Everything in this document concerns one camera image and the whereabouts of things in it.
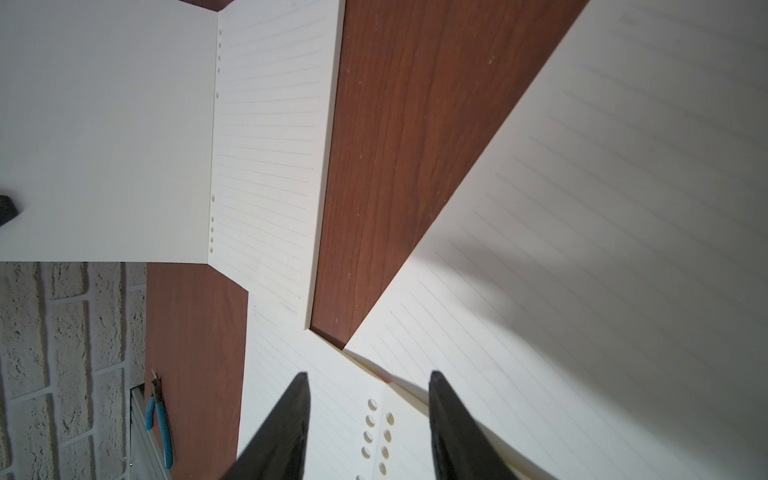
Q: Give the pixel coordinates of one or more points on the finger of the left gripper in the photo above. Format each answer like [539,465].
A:
[8,210]

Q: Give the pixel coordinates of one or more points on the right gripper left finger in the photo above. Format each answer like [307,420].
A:
[278,449]

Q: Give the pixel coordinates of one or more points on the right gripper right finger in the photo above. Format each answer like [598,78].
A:
[460,450]

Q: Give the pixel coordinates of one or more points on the yellow cover notebook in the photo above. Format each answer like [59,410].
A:
[369,411]

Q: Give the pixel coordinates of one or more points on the purple cover notebook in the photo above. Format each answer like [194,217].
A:
[160,131]

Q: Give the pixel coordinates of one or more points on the open notebook rear angled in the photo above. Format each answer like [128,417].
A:
[595,290]

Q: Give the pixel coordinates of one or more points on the blue handled pliers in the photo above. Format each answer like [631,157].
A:
[156,412]

